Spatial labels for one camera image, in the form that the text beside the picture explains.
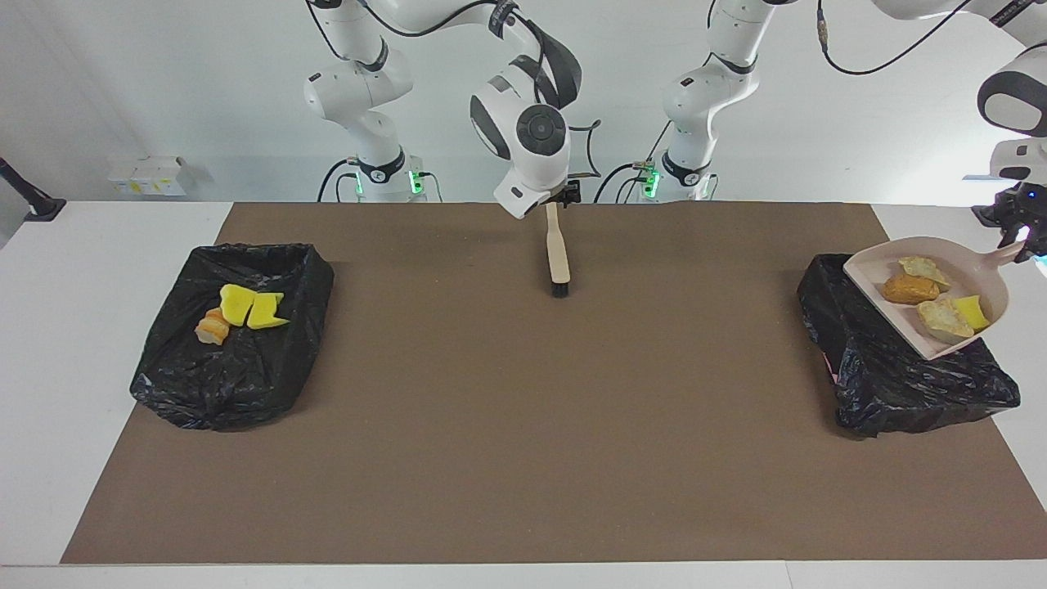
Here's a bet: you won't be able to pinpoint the left arm gripper cable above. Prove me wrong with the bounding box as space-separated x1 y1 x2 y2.
816 0 1023 77

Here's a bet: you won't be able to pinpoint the pale yellowish sponge chunk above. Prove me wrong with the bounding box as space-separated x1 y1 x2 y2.
916 295 976 343

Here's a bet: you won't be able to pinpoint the green and yellow sponge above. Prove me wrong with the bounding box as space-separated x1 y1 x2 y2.
953 294 992 332

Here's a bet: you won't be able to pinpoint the orange striped croissant piece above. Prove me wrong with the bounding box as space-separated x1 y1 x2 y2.
195 308 231 345

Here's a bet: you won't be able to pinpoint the black base cable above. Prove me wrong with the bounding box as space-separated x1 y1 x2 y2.
317 159 362 203
593 160 657 203

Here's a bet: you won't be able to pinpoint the beige hand brush black bristles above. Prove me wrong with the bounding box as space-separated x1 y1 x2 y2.
546 202 572 298

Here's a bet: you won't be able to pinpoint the white wall outlet box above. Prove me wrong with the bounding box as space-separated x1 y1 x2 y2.
108 156 191 197

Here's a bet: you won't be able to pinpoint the arm gripper cable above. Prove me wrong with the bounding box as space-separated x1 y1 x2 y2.
816 0 1023 77
307 0 603 178

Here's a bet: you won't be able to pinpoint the notched yellow sponge piece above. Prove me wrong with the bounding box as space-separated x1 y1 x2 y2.
247 292 290 330

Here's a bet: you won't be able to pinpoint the right arm gripper cable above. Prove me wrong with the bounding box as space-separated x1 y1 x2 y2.
307 0 603 178

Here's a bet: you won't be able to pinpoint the black right base cable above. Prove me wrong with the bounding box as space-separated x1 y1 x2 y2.
317 159 362 203

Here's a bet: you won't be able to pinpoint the pale whitish sponge chunk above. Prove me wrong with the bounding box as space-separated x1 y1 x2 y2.
897 256 953 290

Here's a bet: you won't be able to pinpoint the brown bread roll piece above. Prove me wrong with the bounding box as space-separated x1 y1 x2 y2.
881 272 941 306

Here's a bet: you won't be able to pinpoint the black left base cable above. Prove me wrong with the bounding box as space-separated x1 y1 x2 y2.
593 160 657 203

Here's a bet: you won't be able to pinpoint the brown table mat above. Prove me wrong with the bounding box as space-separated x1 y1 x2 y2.
60 202 1047 565

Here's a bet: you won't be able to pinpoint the beige plastic dustpan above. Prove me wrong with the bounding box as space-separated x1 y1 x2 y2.
843 236 1030 362

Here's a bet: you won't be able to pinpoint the black bag lined trash bin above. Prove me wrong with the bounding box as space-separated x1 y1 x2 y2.
797 253 1022 439
129 242 335 432

